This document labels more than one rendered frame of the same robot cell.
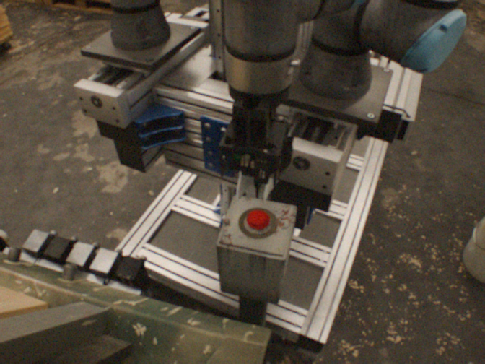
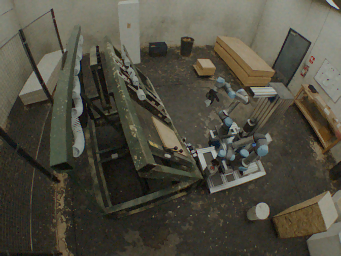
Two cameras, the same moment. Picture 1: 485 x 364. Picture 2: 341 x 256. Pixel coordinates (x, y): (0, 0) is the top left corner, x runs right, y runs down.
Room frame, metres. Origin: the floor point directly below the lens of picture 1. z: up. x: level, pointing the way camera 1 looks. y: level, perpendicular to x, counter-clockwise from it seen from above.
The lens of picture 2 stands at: (-0.61, -0.22, 2.79)
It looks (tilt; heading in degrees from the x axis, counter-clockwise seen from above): 53 degrees down; 46
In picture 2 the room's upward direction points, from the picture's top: 7 degrees clockwise
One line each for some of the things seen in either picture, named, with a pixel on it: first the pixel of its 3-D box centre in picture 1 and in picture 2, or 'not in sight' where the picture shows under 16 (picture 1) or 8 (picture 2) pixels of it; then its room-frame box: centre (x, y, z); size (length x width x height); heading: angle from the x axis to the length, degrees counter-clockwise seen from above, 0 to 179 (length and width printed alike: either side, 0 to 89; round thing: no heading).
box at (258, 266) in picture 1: (256, 251); (210, 170); (0.40, -0.03, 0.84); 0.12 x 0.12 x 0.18; 75
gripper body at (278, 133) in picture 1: (256, 126); (215, 161); (0.37, -0.02, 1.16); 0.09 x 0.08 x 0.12; 165
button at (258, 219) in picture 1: (258, 221); not in sight; (0.40, -0.03, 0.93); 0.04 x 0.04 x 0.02
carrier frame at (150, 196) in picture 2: not in sight; (130, 144); (-0.16, 1.19, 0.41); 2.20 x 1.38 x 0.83; 75
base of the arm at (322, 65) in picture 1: (338, 58); (239, 159); (0.69, -0.19, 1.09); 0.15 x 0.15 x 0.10
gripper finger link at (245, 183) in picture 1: (245, 182); not in sight; (0.38, 0.00, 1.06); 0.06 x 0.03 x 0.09; 165
